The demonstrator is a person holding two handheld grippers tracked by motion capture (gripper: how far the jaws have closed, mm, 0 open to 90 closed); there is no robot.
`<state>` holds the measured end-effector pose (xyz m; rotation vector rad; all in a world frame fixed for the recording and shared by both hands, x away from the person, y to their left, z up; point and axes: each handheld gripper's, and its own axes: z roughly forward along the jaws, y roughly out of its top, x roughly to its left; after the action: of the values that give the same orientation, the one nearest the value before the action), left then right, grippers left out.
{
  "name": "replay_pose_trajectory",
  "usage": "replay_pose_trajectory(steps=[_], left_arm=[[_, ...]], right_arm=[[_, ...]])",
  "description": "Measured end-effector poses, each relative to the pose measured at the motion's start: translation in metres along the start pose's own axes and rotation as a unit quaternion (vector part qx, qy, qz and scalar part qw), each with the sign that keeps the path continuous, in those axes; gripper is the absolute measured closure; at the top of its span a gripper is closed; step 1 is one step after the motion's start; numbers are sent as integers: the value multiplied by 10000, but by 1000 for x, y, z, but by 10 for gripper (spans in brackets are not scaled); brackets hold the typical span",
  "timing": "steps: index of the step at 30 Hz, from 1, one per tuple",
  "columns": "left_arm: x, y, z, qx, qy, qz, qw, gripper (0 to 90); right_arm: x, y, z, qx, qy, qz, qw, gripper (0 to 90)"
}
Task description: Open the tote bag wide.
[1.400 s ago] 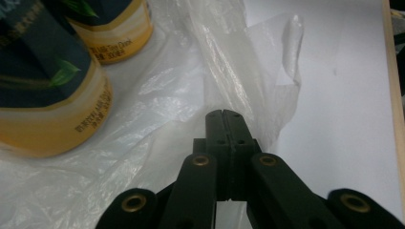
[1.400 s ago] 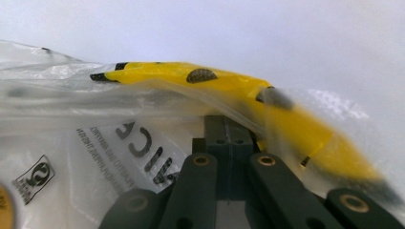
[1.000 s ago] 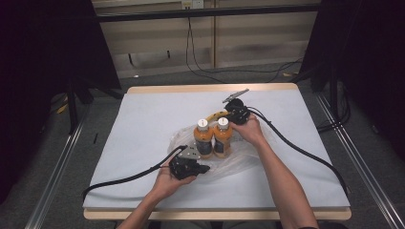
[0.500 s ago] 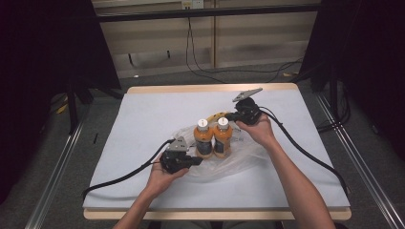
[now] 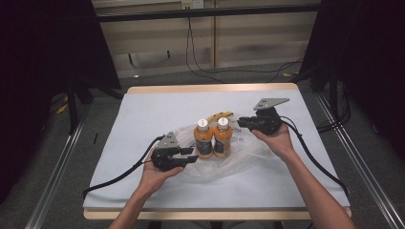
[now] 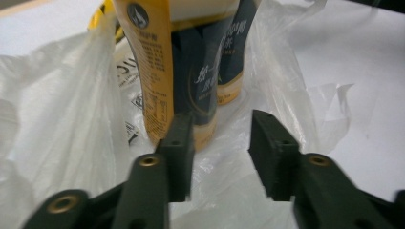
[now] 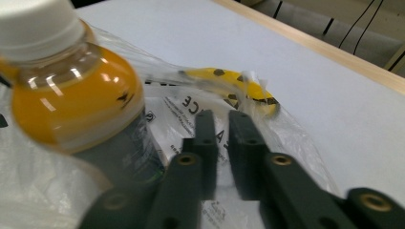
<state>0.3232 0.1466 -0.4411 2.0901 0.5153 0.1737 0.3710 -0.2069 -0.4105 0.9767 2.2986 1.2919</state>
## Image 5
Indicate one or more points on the person's left hand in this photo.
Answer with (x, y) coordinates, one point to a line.
(154, 179)

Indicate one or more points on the person's right hand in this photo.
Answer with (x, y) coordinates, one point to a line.
(278, 143)

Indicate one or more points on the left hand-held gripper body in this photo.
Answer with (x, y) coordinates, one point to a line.
(165, 157)

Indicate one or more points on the metal floor rail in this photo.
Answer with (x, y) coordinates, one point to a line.
(54, 178)
(366, 178)

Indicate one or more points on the wooden table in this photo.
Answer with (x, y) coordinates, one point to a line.
(210, 88)

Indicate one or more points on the yellow banana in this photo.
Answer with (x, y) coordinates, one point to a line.
(219, 115)

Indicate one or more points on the black stand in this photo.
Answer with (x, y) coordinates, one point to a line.
(72, 105)
(333, 92)

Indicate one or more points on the black horizontal bar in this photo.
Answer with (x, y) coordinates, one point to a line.
(203, 12)

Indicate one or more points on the orange juice bottle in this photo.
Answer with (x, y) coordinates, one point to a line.
(223, 138)
(203, 140)

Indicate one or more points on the white wall socket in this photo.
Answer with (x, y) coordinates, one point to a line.
(192, 4)

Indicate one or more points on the black curtain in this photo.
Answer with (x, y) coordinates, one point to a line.
(366, 63)
(41, 79)

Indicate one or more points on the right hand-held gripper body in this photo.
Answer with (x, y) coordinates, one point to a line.
(266, 119)

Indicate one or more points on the small black stick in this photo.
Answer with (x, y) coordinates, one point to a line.
(95, 137)

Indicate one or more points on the white table sheet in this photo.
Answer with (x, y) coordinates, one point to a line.
(143, 120)

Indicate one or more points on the clear plastic bag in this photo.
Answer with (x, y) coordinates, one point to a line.
(245, 152)

